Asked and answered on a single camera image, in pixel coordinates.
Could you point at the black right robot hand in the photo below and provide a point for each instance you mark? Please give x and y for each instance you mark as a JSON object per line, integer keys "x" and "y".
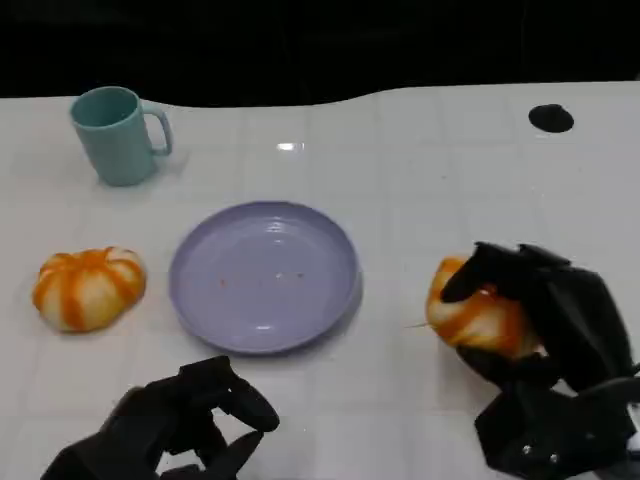
{"x": 575, "y": 320}

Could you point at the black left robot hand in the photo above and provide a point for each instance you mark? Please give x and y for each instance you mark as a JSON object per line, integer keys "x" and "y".
{"x": 170, "y": 410}

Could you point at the orange and white bread roll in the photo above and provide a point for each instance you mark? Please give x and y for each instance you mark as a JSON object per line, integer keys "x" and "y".
{"x": 475, "y": 325}
{"x": 87, "y": 290}

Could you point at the thin orange sliver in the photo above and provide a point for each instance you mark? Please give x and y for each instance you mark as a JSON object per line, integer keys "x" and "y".
{"x": 417, "y": 326}

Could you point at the lilac plate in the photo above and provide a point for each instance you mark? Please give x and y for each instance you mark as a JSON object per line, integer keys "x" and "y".
{"x": 265, "y": 280}

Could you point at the black round table grommet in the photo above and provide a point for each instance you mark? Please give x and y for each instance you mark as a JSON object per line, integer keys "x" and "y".
{"x": 551, "y": 119}

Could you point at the pale green mug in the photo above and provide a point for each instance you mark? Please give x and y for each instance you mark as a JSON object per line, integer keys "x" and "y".
{"x": 120, "y": 145}

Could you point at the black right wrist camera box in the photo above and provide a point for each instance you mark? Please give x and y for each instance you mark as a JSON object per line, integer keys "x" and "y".
{"x": 545, "y": 430}

